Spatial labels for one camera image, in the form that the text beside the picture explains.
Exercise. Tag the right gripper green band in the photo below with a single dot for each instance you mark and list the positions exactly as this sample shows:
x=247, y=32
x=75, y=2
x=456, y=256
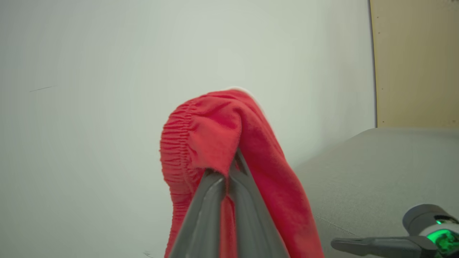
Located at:
x=423, y=218

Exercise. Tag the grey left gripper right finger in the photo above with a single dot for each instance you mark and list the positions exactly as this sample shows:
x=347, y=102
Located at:
x=251, y=222

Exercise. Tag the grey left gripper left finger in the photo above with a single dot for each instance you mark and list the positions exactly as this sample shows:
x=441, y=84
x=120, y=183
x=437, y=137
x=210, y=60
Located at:
x=206, y=215

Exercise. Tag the plain red garment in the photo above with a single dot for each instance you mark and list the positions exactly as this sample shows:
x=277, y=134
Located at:
x=215, y=122

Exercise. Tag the beige wall panel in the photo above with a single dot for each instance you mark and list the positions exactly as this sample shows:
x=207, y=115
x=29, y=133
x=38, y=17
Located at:
x=416, y=64

